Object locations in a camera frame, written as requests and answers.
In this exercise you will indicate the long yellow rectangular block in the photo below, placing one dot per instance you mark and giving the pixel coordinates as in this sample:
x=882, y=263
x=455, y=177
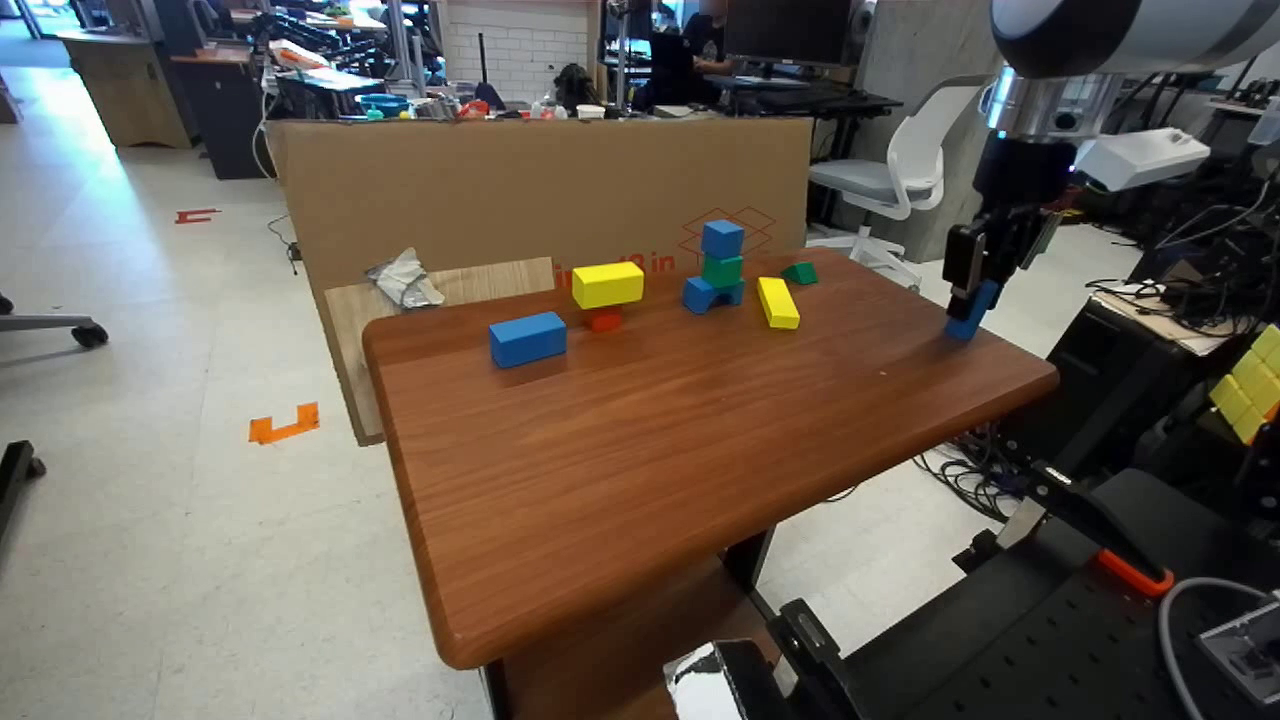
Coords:
x=776, y=303

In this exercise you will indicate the wide yellow rectangular block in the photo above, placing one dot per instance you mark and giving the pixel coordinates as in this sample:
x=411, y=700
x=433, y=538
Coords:
x=610, y=283

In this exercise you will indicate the blue rectangular block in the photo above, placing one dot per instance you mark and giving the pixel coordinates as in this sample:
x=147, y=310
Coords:
x=531, y=336

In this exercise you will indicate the blue cylindrical block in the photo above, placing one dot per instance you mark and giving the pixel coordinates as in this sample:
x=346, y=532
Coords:
x=968, y=310

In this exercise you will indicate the black chair base with caster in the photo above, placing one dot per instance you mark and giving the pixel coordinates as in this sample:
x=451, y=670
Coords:
x=55, y=324

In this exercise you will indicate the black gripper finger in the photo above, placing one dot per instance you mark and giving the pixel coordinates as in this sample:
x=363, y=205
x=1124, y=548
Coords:
x=1027, y=243
x=968, y=252

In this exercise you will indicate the brown table pedestal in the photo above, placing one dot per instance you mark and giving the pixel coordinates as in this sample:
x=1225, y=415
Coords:
x=624, y=652

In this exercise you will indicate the blue base block of stack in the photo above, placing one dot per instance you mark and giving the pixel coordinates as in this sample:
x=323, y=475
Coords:
x=707, y=292

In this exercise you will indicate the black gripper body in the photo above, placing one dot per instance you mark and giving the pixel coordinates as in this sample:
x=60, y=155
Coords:
x=1027, y=174

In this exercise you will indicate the white office chair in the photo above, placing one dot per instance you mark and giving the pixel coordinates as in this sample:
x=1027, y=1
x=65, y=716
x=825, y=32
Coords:
x=899, y=164

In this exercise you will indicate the small green cube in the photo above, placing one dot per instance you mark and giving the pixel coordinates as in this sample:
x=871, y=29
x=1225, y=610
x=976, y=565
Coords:
x=800, y=273

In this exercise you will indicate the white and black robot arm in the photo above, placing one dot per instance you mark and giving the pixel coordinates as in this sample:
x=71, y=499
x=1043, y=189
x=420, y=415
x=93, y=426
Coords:
x=1133, y=36

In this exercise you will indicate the blue cube block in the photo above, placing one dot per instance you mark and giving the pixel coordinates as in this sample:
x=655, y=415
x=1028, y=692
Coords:
x=721, y=237

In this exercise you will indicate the crumpled white cloth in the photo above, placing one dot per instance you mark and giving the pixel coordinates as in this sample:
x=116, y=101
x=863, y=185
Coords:
x=407, y=283

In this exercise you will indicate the green block in stack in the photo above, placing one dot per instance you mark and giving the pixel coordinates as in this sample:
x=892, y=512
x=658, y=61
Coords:
x=725, y=273

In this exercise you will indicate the tall cardboard panel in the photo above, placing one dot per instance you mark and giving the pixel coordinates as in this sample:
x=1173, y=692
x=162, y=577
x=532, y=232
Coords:
x=532, y=185

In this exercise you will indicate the black robot stand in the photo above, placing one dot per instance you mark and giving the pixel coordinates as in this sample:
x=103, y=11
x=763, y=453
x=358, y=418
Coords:
x=1067, y=626

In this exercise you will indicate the small red block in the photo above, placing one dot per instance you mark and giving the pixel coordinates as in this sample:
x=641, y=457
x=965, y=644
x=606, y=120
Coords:
x=606, y=322

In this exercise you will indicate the yellow sticky notes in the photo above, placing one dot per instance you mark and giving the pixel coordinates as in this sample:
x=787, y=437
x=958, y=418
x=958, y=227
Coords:
x=1249, y=387

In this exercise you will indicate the orange floor marker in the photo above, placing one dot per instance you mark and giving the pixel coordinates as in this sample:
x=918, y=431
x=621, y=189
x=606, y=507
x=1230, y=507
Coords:
x=282, y=426

